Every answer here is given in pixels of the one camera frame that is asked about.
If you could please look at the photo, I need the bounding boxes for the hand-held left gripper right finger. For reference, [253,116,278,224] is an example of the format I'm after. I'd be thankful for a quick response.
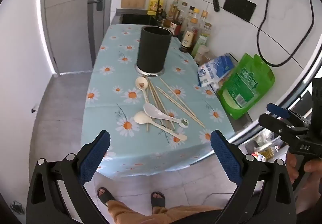
[210,130,298,224]

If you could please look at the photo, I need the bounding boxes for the black wall panel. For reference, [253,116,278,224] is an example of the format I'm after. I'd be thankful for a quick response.
[223,0,257,22]

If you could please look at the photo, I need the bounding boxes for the black faucet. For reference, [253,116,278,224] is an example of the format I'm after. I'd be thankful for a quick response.
[144,0,161,25]

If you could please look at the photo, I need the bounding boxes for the person's left foot in sandal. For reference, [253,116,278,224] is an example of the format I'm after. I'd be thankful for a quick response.
[97,187,117,206]

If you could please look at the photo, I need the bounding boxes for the yellow bottle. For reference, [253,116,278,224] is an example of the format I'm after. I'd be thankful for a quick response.
[147,0,165,16]

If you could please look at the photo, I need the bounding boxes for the dark kitchen sink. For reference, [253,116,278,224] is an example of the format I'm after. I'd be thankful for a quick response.
[116,8,158,25]

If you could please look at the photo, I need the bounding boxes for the person's right hand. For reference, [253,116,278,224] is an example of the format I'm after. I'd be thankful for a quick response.
[287,152,322,185]

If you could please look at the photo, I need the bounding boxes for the person's right foot in sandal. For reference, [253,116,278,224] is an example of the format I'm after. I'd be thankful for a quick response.
[151,191,166,208]

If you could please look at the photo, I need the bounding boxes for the person's orange trousers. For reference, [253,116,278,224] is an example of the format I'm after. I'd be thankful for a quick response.
[107,200,224,224]

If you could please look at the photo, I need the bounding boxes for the cream spoon with brown print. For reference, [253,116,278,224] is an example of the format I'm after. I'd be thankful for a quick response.
[135,77,150,103]

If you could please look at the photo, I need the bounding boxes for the person's foot in sandal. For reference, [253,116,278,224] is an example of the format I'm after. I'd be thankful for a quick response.
[97,187,117,206]
[151,191,166,208]

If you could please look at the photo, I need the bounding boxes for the plain cream spoon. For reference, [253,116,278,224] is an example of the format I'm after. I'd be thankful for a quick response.
[133,111,188,141]

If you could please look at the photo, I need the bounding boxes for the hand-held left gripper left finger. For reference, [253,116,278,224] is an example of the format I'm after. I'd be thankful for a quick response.
[26,130,111,224]

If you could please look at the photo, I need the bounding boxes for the green plastic bag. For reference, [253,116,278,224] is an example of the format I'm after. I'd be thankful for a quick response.
[217,53,275,120]

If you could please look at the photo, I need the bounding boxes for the blue daisy tablecloth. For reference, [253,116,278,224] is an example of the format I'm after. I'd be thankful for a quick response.
[80,24,235,179]

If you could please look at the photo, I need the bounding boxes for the black utensil holder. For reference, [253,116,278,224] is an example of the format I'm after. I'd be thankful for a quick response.
[136,26,173,77]

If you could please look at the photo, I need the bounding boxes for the grey door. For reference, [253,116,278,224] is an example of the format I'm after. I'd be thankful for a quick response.
[41,0,111,76]

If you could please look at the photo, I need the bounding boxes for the row of condiment bottles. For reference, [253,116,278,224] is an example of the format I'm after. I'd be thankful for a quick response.
[160,0,213,59]

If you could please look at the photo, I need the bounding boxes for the pile of wooden chopsticks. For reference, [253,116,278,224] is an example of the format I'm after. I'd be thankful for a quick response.
[146,78,205,132]

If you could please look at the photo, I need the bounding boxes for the white patterned ceramic spoon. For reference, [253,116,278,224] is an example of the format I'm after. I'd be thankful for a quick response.
[143,102,190,128]

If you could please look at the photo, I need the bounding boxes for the white and blue salt bag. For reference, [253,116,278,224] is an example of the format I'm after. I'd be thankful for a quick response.
[197,53,235,88]

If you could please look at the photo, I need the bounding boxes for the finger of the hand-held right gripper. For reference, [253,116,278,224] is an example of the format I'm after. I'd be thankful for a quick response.
[258,113,306,142]
[267,103,311,126]

